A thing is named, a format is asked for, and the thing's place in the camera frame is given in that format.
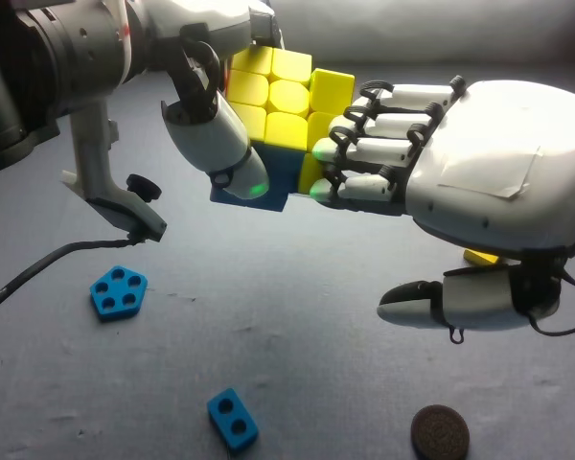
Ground yellow rectangular block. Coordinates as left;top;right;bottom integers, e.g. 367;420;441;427
463;248;502;265

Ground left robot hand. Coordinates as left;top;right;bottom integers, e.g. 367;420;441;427
138;0;288;201

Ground blue pentagon block with holes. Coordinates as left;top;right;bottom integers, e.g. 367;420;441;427
89;264;149;323

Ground white backdrop sheet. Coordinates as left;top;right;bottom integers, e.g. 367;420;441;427
275;0;575;73

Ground grey table cloth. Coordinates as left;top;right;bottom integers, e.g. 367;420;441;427
0;61;575;460

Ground blue two-hole rectangular block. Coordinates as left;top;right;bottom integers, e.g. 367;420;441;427
206;386;260;456

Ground black camera cable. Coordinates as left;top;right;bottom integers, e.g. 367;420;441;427
0;238;138;320

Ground dark chocolate sandwich cookie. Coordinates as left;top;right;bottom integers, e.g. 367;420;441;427
410;403;472;460

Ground colourful puzzle cube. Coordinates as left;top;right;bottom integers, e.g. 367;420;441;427
209;45;357;213

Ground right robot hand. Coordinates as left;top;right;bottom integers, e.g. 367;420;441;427
310;75;575;345

